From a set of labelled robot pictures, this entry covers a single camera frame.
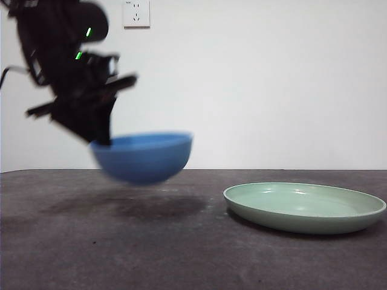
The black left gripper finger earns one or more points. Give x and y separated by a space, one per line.
77 122
102 121

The blue ribbed bowl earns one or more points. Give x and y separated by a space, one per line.
145 163

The green round plate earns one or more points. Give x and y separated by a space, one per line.
302 220

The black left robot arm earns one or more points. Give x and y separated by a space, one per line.
54 30

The white wall socket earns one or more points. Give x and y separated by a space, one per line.
137 14

